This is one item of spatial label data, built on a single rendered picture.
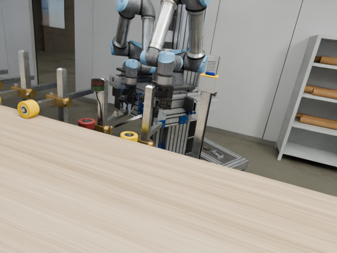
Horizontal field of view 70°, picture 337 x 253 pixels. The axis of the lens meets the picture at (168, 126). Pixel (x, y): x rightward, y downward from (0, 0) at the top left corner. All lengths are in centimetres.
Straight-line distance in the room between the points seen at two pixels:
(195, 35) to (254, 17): 220
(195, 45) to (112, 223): 114
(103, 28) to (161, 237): 394
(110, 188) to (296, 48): 321
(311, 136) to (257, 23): 172
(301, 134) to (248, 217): 315
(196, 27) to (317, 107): 262
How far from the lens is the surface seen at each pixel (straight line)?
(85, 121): 125
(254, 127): 378
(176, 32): 189
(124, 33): 186
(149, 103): 111
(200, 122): 106
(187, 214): 71
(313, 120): 350
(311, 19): 366
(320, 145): 395
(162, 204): 72
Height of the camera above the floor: 136
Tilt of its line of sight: 21 degrees down
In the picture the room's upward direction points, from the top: 8 degrees clockwise
